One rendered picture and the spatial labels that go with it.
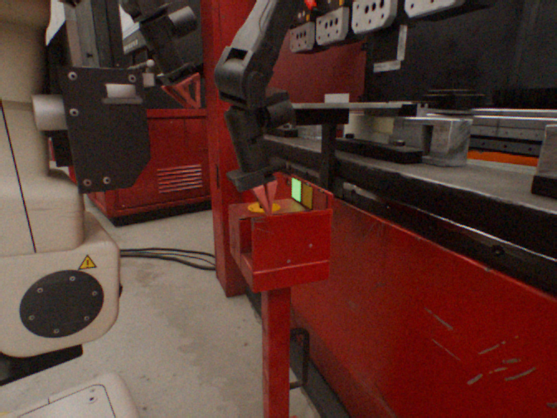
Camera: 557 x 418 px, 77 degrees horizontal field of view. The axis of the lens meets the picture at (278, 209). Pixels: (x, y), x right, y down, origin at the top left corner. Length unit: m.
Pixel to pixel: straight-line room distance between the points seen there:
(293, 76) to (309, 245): 1.23
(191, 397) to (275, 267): 0.86
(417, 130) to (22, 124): 0.72
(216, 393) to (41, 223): 1.03
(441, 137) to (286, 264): 0.41
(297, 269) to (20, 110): 0.49
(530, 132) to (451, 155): 0.25
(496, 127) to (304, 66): 1.03
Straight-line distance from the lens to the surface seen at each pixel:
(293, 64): 1.79
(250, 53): 0.57
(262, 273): 0.65
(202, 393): 1.45
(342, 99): 0.88
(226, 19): 1.72
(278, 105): 0.64
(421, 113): 0.88
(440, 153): 0.80
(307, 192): 0.75
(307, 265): 0.68
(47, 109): 0.53
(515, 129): 1.02
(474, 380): 0.70
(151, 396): 1.48
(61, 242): 0.57
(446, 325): 0.70
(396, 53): 0.95
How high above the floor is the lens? 1.00
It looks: 17 degrees down
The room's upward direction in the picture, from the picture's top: straight up
